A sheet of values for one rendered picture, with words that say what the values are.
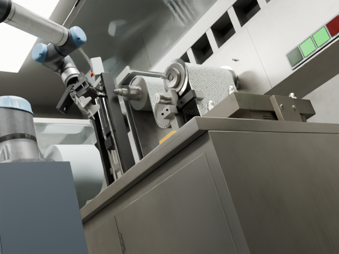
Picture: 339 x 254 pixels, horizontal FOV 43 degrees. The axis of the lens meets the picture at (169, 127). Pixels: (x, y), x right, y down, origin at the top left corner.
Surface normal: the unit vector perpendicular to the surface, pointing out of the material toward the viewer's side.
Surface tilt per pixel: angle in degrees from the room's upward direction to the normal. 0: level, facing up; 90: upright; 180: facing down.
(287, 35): 90
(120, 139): 90
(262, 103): 90
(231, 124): 90
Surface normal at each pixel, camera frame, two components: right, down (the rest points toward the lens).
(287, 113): 0.55, -0.47
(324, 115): -0.79, -0.03
